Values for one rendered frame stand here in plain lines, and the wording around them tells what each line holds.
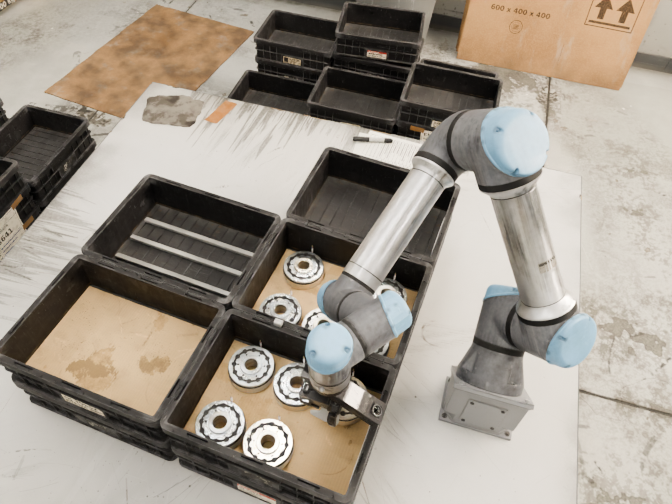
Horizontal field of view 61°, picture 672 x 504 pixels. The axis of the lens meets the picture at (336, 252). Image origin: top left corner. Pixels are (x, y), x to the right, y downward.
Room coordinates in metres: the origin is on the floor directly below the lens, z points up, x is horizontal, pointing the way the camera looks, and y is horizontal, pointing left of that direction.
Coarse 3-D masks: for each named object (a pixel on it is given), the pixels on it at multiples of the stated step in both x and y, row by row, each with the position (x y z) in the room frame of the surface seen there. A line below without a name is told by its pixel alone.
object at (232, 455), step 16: (224, 320) 0.67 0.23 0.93; (256, 320) 0.68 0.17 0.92; (304, 336) 0.64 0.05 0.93; (208, 352) 0.59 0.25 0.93; (192, 368) 0.55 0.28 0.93; (384, 368) 0.58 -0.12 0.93; (176, 400) 0.48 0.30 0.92; (384, 400) 0.51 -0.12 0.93; (176, 432) 0.41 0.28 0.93; (368, 432) 0.44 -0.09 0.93; (208, 448) 0.39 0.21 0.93; (224, 448) 0.39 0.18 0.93; (368, 448) 0.41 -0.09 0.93; (240, 464) 0.37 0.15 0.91; (256, 464) 0.36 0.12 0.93; (288, 480) 0.34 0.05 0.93; (304, 480) 0.34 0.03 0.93; (352, 480) 0.35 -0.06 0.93; (320, 496) 0.32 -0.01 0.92; (336, 496) 0.32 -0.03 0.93; (352, 496) 0.32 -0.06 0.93
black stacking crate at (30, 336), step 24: (72, 288) 0.76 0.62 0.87; (120, 288) 0.78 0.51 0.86; (144, 288) 0.76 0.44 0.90; (48, 312) 0.68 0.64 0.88; (168, 312) 0.74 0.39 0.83; (192, 312) 0.72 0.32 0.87; (216, 312) 0.70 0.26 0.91; (24, 336) 0.61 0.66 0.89; (24, 360) 0.58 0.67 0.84; (24, 384) 0.53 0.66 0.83; (96, 408) 0.47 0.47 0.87; (144, 432) 0.45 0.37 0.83
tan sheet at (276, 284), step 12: (288, 252) 0.95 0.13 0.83; (324, 264) 0.92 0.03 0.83; (276, 276) 0.87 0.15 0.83; (324, 276) 0.88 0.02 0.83; (336, 276) 0.89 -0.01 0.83; (264, 288) 0.83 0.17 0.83; (276, 288) 0.84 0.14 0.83; (288, 288) 0.84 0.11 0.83; (312, 288) 0.84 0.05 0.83; (300, 300) 0.80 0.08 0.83; (312, 300) 0.81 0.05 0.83; (408, 300) 0.83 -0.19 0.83; (300, 324) 0.74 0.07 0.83; (396, 348) 0.69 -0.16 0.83
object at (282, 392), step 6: (288, 366) 0.61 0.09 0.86; (294, 366) 0.61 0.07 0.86; (300, 366) 0.61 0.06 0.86; (282, 372) 0.59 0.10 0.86; (288, 372) 0.59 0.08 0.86; (300, 372) 0.59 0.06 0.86; (276, 378) 0.57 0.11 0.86; (282, 378) 0.57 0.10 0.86; (276, 384) 0.56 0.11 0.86; (282, 384) 0.56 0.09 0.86; (276, 390) 0.55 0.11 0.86; (282, 390) 0.55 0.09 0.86; (288, 390) 0.55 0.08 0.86; (282, 396) 0.53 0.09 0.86; (288, 396) 0.54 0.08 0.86; (294, 396) 0.54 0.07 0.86; (288, 402) 0.52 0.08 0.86; (294, 402) 0.52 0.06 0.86
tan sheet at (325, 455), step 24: (288, 360) 0.64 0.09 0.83; (216, 384) 0.56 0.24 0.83; (264, 408) 0.52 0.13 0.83; (312, 408) 0.53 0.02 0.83; (192, 432) 0.45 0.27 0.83; (312, 432) 0.47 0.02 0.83; (336, 432) 0.48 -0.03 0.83; (360, 432) 0.48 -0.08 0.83; (312, 456) 0.42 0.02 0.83; (336, 456) 0.43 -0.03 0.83; (312, 480) 0.37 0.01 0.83; (336, 480) 0.38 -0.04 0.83
